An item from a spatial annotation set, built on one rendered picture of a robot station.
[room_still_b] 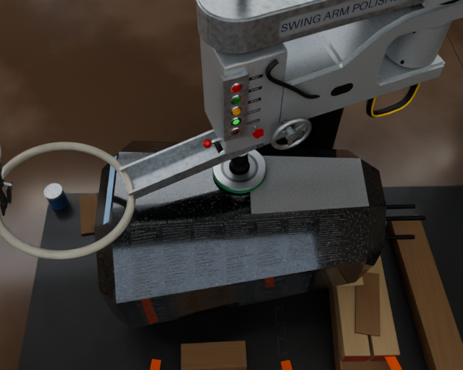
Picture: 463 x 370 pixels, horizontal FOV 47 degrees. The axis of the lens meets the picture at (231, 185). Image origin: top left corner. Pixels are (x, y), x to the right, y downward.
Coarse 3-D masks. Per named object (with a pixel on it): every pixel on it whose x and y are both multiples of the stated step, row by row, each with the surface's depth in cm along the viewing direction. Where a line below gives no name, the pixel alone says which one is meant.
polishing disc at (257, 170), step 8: (248, 152) 216; (256, 152) 216; (248, 160) 214; (256, 160) 214; (264, 160) 214; (216, 168) 212; (224, 168) 212; (256, 168) 212; (264, 168) 212; (216, 176) 210; (224, 176) 210; (232, 176) 210; (240, 176) 210; (248, 176) 210; (256, 176) 210; (264, 176) 211; (224, 184) 208; (232, 184) 208; (240, 184) 208; (248, 184) 208; (256, 184) 208
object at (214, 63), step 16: (208, 48) 157; (272, 48) 151; (208, 64) 163; (224, 64) 148; (240, 64) 148; (256, 64) 150; (208, 80) 170; (256, 80) 156; (208, 96) 178; (256, 96) 162; (272, 96) 165; (208, 112) 186; (256, 112) 169; (272, 112) 172; (272, 128) 179; (224, 144) 178; (240, 144) 180; (256, 144) 183
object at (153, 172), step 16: (192, 144) 197; (144, 160) 194; (160, 160) 197; (176, 160) 197; (192, 160) 196; (208, 160) 190; (224, 160) 193; (144, 176) 195; (160, 176) 194; (176, 176) 190; (128, 192) 188; (144, 192) 190
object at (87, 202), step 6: (84, 198) 300; (90, 198) 300; (96, 198) 300; (84, 204) 298; (90, 204) 298; (96, 204) 298; (84, 210) 296; (90, 210) 296; (84, 216) 294; (90, 216) 294; (84, 222) 292; (90, 222) 292; (84, 228) 290; (90, 228) 290; (84, 234) 289
